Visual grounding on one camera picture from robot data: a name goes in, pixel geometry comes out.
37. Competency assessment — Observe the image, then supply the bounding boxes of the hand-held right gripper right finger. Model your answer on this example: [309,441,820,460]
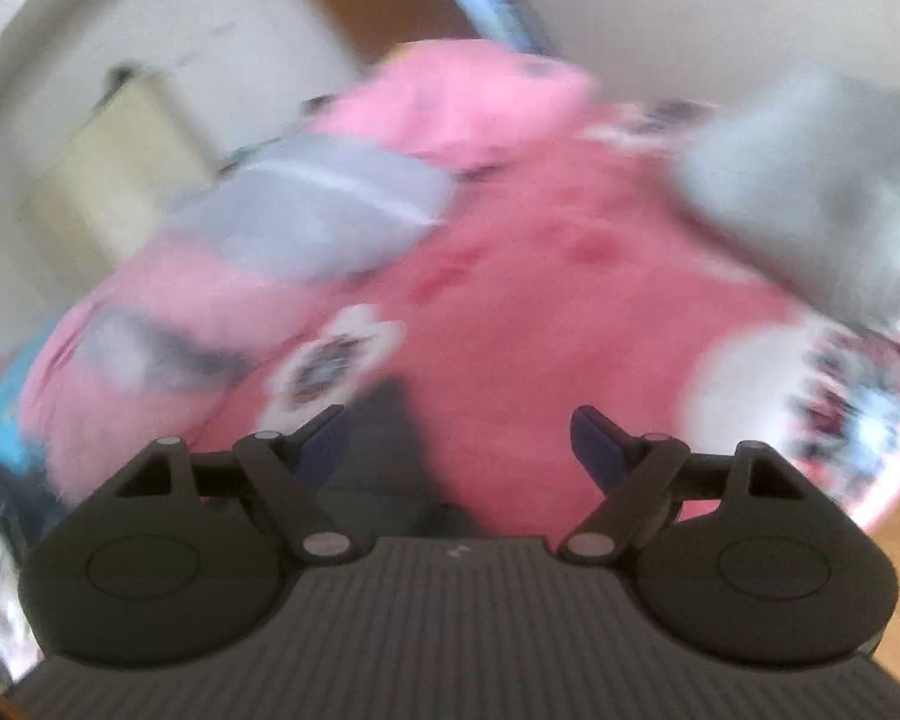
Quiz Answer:
[559,405,807,563]

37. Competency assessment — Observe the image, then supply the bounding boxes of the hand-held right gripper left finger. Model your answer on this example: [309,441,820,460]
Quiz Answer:
[112,403,365,563]

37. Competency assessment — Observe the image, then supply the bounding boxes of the dark grey shirt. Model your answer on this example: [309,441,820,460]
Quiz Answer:
[319,379,455,537]

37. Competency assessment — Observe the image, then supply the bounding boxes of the pink floral bed sheet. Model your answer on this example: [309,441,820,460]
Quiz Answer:
[195,101,900,533]

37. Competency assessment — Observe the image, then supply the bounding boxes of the pink floral quilt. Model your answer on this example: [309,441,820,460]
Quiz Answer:
[19,41,601,496]

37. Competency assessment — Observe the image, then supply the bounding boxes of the blue jeans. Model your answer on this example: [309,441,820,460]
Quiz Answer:
[0,450,65,541]

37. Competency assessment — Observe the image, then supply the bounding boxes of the teal striped cloth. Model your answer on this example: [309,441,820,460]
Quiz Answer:
[0,330,61,470]

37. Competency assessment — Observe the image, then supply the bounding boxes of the cream cabinet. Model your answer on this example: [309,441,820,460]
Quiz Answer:
[15,67,222,278]

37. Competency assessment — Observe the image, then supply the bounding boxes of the light grey garment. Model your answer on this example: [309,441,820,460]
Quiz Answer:
[675,64,900,327]

